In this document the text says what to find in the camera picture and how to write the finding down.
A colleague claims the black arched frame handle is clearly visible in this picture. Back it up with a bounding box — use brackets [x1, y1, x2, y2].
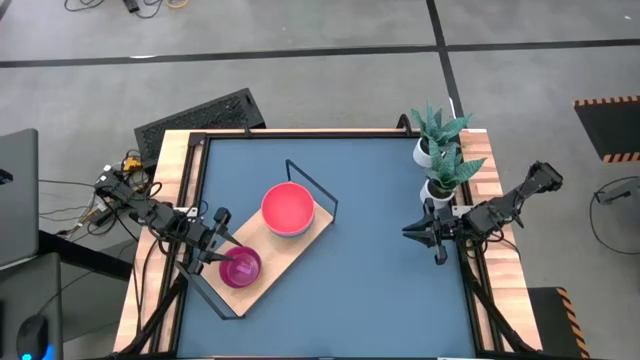
[396, 113, 416, 138]

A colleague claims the small purple translucent bowl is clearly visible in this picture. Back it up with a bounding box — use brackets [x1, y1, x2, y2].
[217, 245, 264, 290]

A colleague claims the black diagonal frame strut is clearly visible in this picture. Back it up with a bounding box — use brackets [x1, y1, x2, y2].
[117, 269, 189, 360]
[455, 238, 539, 359]

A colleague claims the grey laptop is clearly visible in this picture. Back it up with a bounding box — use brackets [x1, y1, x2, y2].
[0, 128, 41, 269]

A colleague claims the large red plastic bowl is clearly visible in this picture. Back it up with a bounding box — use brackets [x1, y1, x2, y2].
[260, 181, 317, 237]

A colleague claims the grey metal stand foot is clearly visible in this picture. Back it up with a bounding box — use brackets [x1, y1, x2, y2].
[594, 178, 640, 206]

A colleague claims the black computer mouse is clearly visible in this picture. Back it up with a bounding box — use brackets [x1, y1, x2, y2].
[15, 314, 52, 360]

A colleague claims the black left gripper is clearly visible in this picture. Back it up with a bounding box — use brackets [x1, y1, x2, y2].
[191, 206, 246, 265]

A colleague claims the light blue plastic bowl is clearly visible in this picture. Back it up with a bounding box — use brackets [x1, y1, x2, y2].
[267, 219, 316, 239]

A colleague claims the black perforated metal panel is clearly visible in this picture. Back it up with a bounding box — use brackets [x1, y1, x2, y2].
[133, 87, 267, 171]

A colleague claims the wooden tray board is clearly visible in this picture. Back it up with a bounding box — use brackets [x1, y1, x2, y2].
[174, 158, 340, 321]

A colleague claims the black table edge frame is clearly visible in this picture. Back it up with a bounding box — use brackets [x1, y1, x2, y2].
[167, 129, 490, 360]

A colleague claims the black mat orange striped edge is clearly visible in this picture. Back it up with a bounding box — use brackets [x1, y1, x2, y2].
[526, 285, 592, 360]
[572, 95, 640, 164]

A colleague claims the black power strip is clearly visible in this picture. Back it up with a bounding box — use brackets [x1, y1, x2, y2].
[79, 202, 119, 228]

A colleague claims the dark grey mouse pad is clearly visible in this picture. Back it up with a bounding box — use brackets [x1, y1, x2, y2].
[0, 251, 64, 360]

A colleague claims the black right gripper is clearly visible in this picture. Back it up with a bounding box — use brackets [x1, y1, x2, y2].
[401, 197, 469, 267]

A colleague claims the potted plant in white pot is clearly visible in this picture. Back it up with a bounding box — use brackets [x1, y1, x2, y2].
[418, 148, 488, 211]
[409, 101, 474, 169]

